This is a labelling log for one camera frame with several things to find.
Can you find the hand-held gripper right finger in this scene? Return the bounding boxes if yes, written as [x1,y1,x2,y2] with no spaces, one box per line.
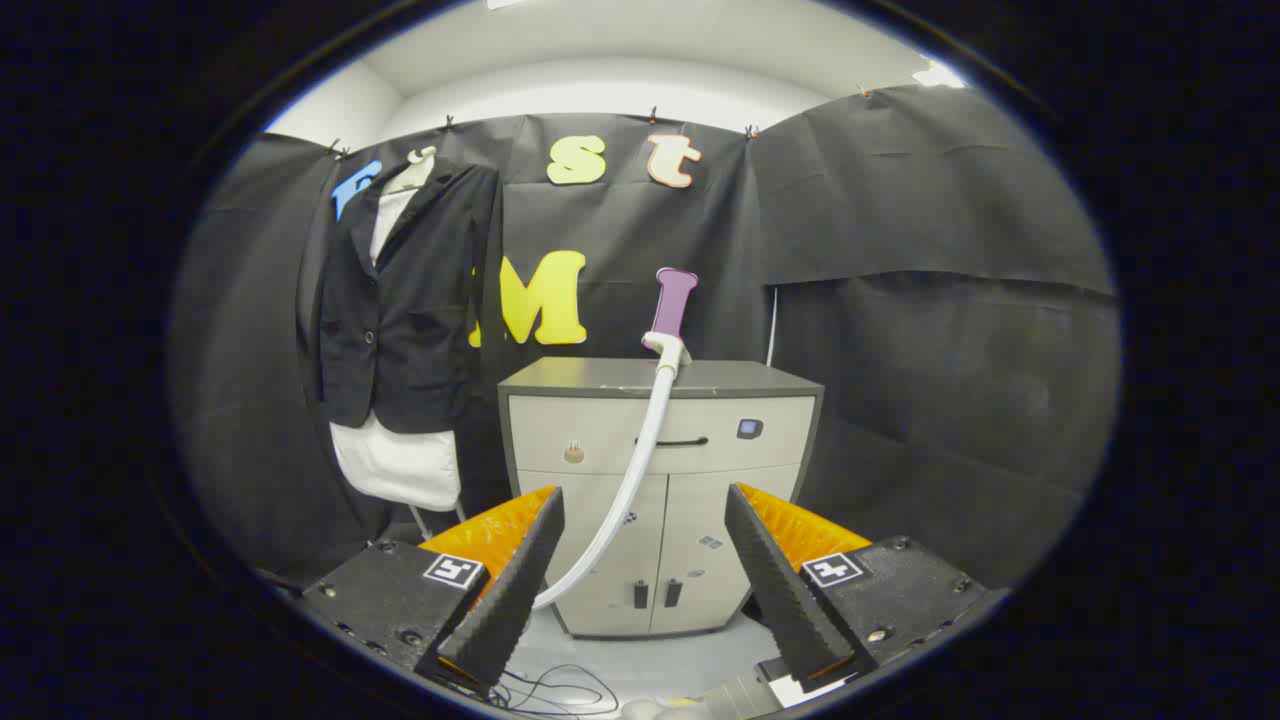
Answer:
[724,483,1011,696]

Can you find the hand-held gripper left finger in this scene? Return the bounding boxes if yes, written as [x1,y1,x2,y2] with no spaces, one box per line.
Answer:
[300,485,567,701]

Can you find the white shirt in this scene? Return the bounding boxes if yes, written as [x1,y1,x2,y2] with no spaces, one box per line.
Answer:
[328,183,464,514]

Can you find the black suit jacket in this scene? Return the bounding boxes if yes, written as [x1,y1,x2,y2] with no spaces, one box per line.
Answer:
[296,155,503,436]

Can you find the cream clothes hanger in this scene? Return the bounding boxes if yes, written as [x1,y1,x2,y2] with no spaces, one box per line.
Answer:
[385,145,441,196]

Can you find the grey cabinet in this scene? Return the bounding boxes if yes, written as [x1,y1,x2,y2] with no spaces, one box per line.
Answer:
[497,356,825,639]

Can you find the black backdrop cloth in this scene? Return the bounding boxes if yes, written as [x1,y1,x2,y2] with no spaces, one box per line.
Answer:
[165,85,1123,591]

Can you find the thin black floor cables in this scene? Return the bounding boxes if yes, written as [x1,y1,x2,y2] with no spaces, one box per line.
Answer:
[490,662,621,717]

